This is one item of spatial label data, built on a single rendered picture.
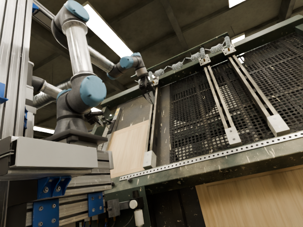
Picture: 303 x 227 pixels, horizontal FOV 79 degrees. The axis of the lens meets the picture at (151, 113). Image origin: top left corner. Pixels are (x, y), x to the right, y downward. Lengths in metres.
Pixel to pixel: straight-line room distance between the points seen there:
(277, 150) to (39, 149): 1.00
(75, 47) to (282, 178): 1.29
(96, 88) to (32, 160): 0.39
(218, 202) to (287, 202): 0.36
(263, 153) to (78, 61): 0.98
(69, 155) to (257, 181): 1.07
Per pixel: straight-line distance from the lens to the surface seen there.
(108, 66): 1.23
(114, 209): 1.22
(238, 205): 1.34
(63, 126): 0.84
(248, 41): 2.05
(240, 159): 1.10
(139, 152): 1.47
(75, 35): 0.97
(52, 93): 1.51
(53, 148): 0.57
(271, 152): 1.11
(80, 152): 0.63
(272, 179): 1.33
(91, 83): 0.79
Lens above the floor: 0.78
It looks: 22 degrees up
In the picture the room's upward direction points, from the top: 12 degrees counter-clockwise
